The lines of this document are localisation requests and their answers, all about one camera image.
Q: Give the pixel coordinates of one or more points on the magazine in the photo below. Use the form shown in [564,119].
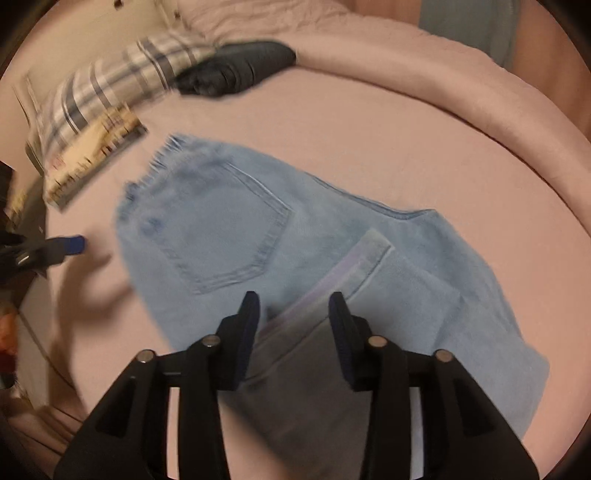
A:
[92,152]

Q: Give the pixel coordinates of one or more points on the light blue denim pants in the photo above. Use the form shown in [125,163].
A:
[221,221]

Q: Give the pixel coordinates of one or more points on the pink duvet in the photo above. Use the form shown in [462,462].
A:
[415,69]

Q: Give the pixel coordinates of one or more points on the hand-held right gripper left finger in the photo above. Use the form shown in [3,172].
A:
[247,337]

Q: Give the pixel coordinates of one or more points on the blue cloth on headboard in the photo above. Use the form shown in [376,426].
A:
[466,27]

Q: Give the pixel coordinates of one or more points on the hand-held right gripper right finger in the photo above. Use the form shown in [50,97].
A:
[341,337]

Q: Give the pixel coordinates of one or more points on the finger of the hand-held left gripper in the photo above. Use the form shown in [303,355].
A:
[64,245]

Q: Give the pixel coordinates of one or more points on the dark folded garment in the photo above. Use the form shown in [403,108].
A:
[240,64]

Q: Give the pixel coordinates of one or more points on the pink padded headboard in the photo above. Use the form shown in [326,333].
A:
[540,41]

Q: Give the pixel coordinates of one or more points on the plaid pillow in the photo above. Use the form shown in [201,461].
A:
[111,78]

